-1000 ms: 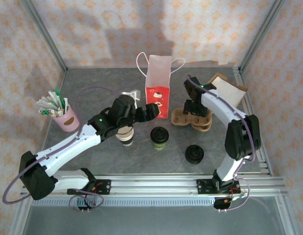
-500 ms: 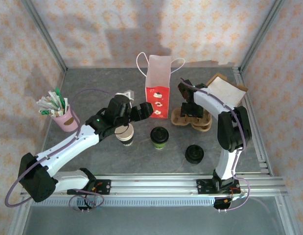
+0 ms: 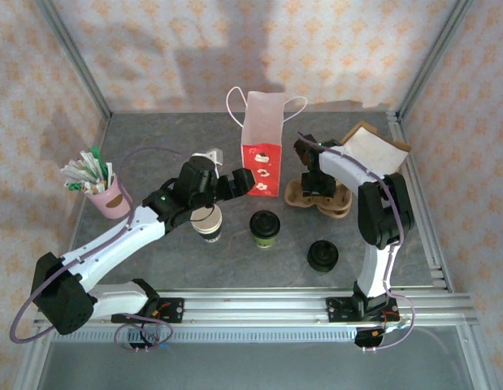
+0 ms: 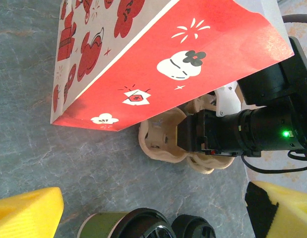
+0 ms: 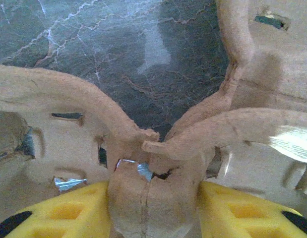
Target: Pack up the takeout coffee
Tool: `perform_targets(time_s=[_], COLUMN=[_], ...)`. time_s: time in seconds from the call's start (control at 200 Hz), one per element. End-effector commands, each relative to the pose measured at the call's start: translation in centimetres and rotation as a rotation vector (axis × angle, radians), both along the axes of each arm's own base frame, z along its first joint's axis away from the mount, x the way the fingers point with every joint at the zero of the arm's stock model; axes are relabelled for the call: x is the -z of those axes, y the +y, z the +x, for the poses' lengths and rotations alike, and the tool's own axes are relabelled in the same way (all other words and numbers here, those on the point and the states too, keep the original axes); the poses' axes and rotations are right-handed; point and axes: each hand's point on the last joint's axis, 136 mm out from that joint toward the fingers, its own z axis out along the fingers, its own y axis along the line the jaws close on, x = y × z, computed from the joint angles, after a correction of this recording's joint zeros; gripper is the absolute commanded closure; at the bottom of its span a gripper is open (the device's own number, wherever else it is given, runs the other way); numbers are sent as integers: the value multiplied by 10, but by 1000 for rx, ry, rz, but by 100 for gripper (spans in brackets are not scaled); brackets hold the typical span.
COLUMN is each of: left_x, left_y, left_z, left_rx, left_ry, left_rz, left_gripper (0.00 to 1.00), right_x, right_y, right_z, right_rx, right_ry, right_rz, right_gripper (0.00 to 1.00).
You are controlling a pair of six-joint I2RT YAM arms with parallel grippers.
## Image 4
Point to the brown pulp cup carrier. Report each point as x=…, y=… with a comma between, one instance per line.
x=158, y=138

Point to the green paper cup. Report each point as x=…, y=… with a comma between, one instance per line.
x=101, y=225

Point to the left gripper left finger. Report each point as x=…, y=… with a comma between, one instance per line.
x=26, y=215

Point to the red white paper bag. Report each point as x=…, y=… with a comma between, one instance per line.
x=193, y=37

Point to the black cup lid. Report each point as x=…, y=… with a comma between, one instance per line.
x=148, y=223

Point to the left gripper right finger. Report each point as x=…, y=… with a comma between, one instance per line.
x=289, y=215

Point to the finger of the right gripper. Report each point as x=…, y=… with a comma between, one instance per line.
x=190, y=134

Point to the stack of black lids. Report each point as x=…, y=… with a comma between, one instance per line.
x=193, y=228

